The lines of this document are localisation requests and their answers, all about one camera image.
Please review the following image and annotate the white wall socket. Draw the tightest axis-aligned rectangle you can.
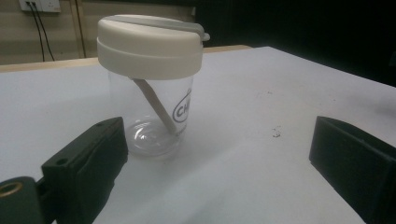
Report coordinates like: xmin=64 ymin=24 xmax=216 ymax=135
xmin=18 ymin=0 xmax=62 ymax=13

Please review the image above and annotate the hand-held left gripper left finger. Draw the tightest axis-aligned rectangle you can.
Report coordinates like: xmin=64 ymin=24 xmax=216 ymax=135
xmin=41 ymin=117 xmax=129 ymax=224

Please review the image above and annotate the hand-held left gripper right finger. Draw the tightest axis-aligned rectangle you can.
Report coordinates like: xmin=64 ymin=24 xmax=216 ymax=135
xmin=308 ymin=116 xmax=396 ymax=224

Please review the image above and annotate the black wall cable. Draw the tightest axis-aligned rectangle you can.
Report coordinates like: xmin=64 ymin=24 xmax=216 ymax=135
xmin=32 ymin=3 xmax=56 ymax=62
xmin=27 ymin=2 xmax=47 ymax=63

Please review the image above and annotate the clear cup with white lid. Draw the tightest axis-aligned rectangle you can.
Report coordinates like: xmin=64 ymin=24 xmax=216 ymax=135
xmin=96 ymin=13 xmax=211 ymax=160

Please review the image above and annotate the wooden table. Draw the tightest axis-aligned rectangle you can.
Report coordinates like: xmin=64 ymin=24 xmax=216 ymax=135
xmin=0 ymin=44 xmax=253 ymax=74

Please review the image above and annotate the grey straw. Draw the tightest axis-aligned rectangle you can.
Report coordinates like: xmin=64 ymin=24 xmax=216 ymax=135
xmin=132 ymin=77 xmax=180 ymax=135

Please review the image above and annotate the white table cover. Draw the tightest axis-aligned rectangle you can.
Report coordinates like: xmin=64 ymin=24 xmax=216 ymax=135
xmin=0 ymin=46 xmax=396 ymax=224

